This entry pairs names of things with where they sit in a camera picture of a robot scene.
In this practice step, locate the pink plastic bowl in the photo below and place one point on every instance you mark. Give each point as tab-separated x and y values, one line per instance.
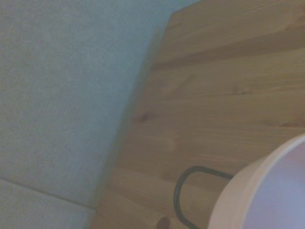
267	188

